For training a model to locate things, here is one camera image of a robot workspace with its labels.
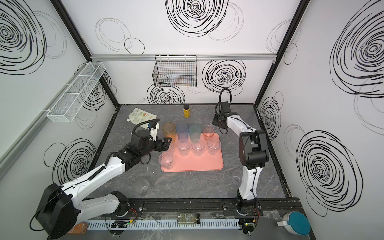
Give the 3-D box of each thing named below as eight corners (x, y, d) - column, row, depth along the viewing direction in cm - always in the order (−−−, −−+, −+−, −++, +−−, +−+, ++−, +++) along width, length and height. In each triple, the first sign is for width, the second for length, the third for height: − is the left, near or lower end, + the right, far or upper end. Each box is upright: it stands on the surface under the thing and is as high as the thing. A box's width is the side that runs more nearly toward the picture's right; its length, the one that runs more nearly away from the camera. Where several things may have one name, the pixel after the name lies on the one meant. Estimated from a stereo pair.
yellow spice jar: (184, 117, 114) (183, 108, 107) (184, 113, 117) (183, 104, 109) (190, 117, 114) (189, 108, 107) (190, 113, 117) (190, 104, 109)
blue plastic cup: (177, 143, 100) (175, 131, 90) (178, 134, 105) (176, 122, 94) (188, 143, 100) (187, 131, 90) (188, 134, 105) (188, 122, 94)
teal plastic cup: (189, 142, 100) (188, 132, 90) (189, 135, 104) (188, 124, 94) (200, 142, 100) (200, 132, 90) (200, 135, 104) (200, 124, 94)
